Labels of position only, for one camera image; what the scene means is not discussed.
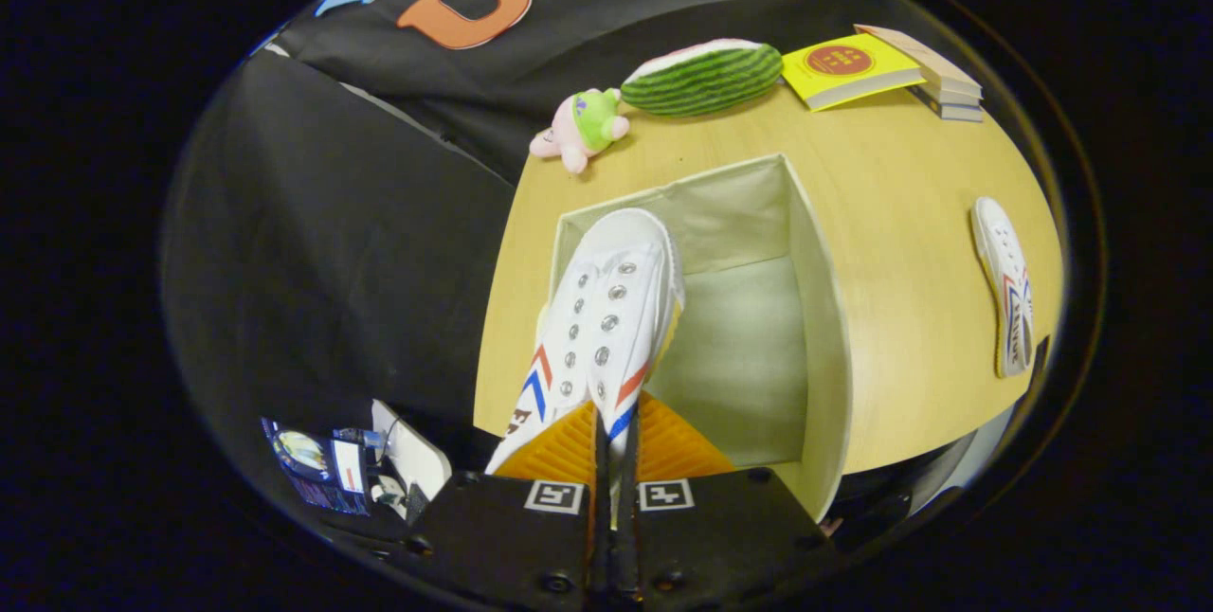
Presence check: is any watermelon slice plush toy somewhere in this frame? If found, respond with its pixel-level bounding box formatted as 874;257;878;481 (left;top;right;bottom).
621;38;785;117

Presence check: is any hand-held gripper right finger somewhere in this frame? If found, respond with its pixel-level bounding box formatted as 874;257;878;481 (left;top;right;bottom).
616;391;840;603

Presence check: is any laptop with lit screen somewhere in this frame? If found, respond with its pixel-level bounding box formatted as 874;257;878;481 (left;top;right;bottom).
261;417;372;516

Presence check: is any pale paperback book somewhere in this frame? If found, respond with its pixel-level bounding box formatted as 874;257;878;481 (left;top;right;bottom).
914;93;985;123
910;81;985;111

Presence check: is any white flat object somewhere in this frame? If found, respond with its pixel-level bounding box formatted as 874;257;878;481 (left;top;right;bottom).
370;399;454;504

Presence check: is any beige cover book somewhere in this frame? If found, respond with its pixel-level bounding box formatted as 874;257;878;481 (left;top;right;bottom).
853;24;984;99

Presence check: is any pink and green plush toy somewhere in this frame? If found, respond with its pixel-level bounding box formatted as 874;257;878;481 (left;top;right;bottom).
529;87;631;175

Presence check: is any yellow book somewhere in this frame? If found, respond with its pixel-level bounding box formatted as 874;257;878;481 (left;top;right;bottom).
780;32;926;112

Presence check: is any white canvas shoe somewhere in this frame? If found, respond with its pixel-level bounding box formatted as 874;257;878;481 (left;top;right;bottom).
483;207;687;499
970;196;1036;379

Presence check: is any black table clamp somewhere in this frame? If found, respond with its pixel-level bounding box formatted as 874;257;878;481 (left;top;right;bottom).
1028;335;1053;395

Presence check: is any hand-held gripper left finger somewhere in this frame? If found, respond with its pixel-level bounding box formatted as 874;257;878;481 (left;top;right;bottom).
407;401;612;603

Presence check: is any pale green fabric storage box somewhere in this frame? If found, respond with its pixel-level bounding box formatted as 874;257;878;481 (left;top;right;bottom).
548;153;854;523

